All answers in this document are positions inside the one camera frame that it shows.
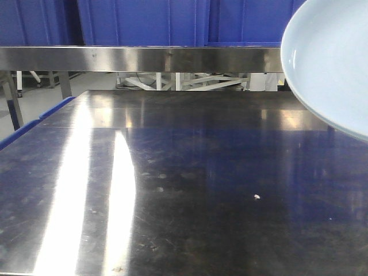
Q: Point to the blue crate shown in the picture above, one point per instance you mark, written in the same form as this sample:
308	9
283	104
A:
248	23
144	23
40	23

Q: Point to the light blue plate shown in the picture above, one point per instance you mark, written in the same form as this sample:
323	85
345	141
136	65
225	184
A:
339	109
325	46

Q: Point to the blue crate upper right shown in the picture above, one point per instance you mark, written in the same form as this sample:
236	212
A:
248	23

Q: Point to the white frame table background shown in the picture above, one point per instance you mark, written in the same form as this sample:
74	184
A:
181	81

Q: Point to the blue crate upper left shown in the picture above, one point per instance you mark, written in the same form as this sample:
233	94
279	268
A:
40	23

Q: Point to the blue crate upper middle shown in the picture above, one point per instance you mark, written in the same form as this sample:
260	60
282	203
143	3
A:
144	23

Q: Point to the stainless steel shelf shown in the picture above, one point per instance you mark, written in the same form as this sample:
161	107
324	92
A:
138	59

